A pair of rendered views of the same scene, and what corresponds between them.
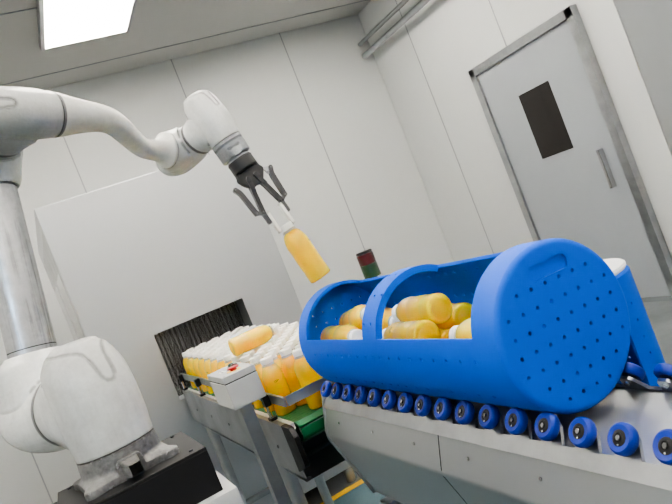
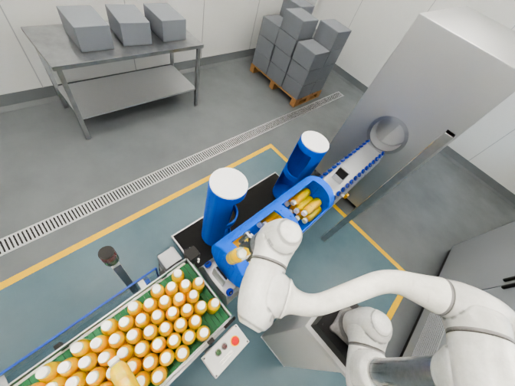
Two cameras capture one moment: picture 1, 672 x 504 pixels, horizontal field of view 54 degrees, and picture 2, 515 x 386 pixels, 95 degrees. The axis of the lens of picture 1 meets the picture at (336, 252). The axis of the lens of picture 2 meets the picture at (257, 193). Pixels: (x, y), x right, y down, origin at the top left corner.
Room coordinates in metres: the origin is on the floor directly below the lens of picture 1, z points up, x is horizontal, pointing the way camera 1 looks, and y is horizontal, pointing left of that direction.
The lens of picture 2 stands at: (2.12, 0.38, 2.39)
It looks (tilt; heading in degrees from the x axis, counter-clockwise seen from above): 53 degrees down; 231
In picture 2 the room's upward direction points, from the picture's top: 24 degrees clockwise
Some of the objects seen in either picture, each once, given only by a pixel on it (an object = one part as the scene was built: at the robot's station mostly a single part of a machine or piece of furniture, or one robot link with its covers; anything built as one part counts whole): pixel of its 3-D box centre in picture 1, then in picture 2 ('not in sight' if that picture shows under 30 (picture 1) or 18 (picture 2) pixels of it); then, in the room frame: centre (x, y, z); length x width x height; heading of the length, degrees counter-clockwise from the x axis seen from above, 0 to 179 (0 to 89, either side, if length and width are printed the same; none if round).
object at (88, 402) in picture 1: (90, 393); (369, 326); (1.28, 0.55, 1.25); 0.18 x 0.16 x 0.22; 53
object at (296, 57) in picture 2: not in sight; (296, 52); (-0.39, -3.39, 0.59); 1.20 x 0.80 x 1.19; 114
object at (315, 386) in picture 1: (344, 371); (208, 286); (1.95, 0.11, 0.96); 0.40 x 0.01 x 0.03; 115
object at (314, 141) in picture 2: not in sight; (315, 141); (0.74, -0.87, 1.03); 0.28 x 0.28 x 0.01
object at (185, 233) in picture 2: not in sight; (244, 218); (1.30, -0.67, 0.08); 1.50 x 0.52 x 0.15; 24
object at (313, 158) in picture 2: not in sight; (296, 171); (0.74, -0.87, 0.59); 0.28 x 0.28 x 0.88
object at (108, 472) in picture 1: (123, 459); (354, 323); (1.26, 0.53, 1.11); 0.22 x 0.18 x 0.06; 31
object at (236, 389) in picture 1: (235, 384); (224, 349); (1.94, 0.42, 1.05); 0.20 x 0.10 x 0.10; 25
